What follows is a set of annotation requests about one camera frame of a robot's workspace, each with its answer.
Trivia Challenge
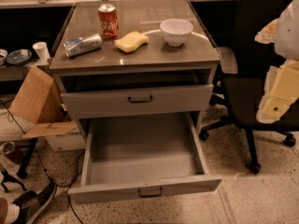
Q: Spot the black office chair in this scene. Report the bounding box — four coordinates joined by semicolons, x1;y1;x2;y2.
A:
199;0;299;174

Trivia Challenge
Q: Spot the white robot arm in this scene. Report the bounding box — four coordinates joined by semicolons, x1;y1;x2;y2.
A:
254;0;299;123

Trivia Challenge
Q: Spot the grey drawer cabinet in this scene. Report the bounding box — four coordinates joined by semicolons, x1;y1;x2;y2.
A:
50;0;219;134

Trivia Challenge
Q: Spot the black floor cable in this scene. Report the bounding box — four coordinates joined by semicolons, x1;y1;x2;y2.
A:
0;98;85;224

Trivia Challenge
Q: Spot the silver blue redbull can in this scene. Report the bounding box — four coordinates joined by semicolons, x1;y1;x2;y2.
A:
63;34;103;57

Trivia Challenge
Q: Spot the dark round container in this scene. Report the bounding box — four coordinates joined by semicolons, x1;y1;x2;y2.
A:
0;142;23;164

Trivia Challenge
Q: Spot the black slip-on shoe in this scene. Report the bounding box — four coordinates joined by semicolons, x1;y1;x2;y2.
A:
12;182;57;224

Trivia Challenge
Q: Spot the yellow sponge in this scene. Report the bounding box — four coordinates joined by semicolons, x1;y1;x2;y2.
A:
114;31;150;53

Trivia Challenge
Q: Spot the grey bottom drawer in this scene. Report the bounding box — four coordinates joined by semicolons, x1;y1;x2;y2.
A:
68;113;221;203

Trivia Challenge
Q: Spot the white paper cup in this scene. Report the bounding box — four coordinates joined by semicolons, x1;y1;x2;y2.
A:
33;42;50;61

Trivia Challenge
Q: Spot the brown cardboard box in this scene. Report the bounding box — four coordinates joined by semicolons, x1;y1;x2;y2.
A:
9;66;77;138

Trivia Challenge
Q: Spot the red cola can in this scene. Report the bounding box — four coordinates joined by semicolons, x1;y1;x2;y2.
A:
98;4;119;38

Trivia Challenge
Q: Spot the grey middle drawer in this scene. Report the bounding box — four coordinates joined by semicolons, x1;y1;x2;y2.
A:
61;84;212;119

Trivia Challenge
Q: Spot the dark blue dish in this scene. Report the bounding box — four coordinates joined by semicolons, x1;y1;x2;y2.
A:
6;49;32;66

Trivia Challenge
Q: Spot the black table leg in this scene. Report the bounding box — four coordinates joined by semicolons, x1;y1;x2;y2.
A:
17;138;37;179

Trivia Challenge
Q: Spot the white box under flap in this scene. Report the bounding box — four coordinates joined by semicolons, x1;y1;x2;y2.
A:
45;128;85;151

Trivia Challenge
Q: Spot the grey drawer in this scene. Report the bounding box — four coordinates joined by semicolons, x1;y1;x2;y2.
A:
61;84;212;119
68;113;221;203

